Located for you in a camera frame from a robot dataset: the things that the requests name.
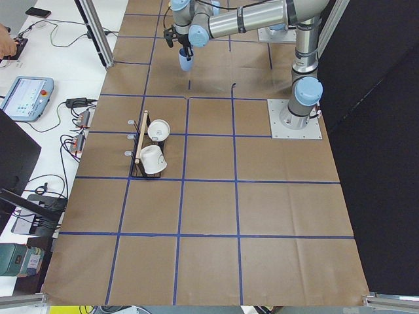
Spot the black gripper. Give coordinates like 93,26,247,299
175,31,193,61

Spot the light blue plastic cup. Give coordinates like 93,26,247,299
178,48,194,72

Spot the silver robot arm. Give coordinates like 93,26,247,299
164,0,328,130

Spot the person hand at desk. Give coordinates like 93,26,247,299
0,24,17,59

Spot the white mug on rack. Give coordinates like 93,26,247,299
147,119,170,142
140,145,168,175

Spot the black power adapter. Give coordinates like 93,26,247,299
65,97,88,109

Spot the black smartphone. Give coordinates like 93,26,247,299
26,7,52,18

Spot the teach pendant tablet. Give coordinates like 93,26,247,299
1,76,54,122

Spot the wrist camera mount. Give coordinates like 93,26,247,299
164,27,175,48

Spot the wooden rack handle rod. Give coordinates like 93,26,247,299
134,110,149,164

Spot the aluminium frame post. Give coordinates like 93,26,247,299
74,0,114,69

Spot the black wire mug rack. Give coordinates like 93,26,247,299
124,110,171,179

